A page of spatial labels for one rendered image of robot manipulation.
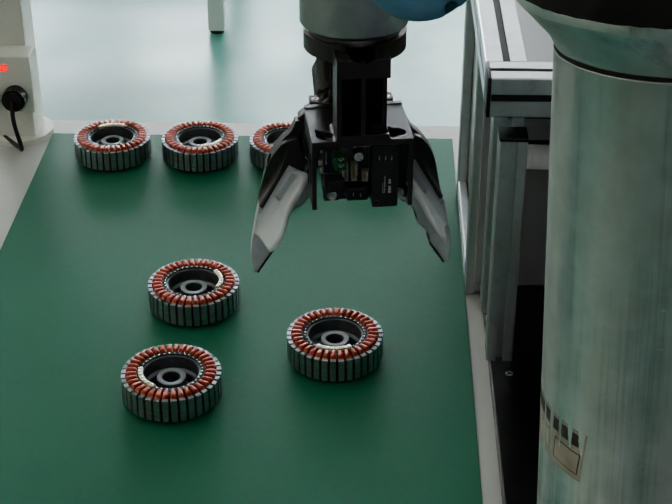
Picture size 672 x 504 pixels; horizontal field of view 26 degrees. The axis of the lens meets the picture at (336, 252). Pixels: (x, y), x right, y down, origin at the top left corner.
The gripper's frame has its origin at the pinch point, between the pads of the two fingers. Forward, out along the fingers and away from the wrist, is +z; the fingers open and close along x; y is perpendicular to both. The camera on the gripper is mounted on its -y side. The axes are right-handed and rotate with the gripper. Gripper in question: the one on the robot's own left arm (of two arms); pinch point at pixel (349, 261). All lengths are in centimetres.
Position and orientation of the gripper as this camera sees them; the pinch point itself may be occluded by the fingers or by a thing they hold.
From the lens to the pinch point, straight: 111.9
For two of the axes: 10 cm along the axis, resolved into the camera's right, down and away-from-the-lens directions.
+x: 9.9, -0.5, 0.9
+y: 1.1, 5.1, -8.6
